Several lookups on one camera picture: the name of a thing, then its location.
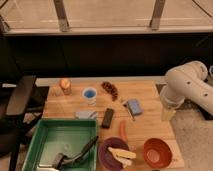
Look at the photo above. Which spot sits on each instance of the black rectangular block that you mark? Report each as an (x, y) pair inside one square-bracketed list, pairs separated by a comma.
[(107, 118)]

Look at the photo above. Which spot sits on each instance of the wooden cutting board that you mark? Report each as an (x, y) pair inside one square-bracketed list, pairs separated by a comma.
[(147, 125)]

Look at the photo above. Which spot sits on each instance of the green plastic tray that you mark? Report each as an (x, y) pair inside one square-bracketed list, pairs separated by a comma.
[(66, 136)]

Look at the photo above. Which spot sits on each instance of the yellow corn cob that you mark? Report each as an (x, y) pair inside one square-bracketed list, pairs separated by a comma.
[(122, 153)]

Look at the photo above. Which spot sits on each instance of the purple bowl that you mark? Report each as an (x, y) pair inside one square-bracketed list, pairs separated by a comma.
[(106, 158)]

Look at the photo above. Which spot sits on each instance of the dark chair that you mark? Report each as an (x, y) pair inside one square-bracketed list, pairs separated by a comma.
[(12, 112)]

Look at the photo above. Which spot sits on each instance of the black dish brush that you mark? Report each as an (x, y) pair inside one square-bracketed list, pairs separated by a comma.
[(61, 159)]

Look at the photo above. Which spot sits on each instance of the grey folded cloth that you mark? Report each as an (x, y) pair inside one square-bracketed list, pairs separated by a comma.
[(86, 114)]

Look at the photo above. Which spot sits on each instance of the blue sponge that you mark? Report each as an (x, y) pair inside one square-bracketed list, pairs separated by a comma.
[(134, 107)]

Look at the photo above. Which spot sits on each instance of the orange carrot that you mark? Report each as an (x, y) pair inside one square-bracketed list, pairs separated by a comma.
[(123, 131)]

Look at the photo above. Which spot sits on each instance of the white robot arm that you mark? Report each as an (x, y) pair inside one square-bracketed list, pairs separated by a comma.
[(187, 82)]

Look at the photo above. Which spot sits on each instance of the cream food piece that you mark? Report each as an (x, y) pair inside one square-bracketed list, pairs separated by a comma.
[(124, 162)]

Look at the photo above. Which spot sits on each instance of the bunch of dark grapes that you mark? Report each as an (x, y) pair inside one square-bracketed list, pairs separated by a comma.
[(110, 89)]

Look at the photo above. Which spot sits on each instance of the peach on wooden stand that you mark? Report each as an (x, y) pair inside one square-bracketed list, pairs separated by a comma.
[(65, 85)]

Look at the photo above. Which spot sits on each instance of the red bowl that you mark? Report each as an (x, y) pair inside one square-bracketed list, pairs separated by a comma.
[(157, 153)]

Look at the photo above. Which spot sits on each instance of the blue and white cup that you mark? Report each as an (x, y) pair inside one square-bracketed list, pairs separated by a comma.
[(89, 94)]

